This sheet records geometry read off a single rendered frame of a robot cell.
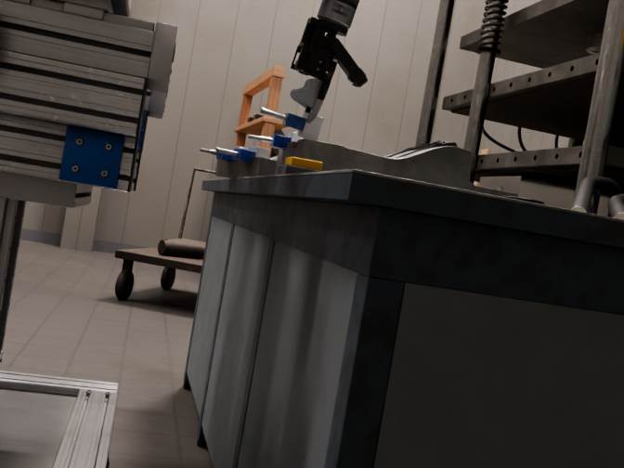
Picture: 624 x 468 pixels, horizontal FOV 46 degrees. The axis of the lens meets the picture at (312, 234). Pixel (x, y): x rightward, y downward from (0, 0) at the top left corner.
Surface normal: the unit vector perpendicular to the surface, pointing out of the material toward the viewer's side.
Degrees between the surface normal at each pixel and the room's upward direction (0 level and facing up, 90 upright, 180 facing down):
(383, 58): 90
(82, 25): 90
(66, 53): 90
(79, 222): 90
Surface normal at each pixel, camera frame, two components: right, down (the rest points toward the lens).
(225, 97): 0.22, 0.06
